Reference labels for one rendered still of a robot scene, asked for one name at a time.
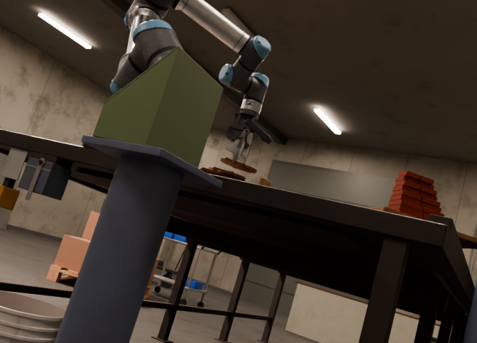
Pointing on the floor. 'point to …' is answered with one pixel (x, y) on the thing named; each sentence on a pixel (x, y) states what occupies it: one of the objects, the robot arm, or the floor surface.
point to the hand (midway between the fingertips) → (238, 165)
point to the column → (125, 241)
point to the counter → (340, 317)
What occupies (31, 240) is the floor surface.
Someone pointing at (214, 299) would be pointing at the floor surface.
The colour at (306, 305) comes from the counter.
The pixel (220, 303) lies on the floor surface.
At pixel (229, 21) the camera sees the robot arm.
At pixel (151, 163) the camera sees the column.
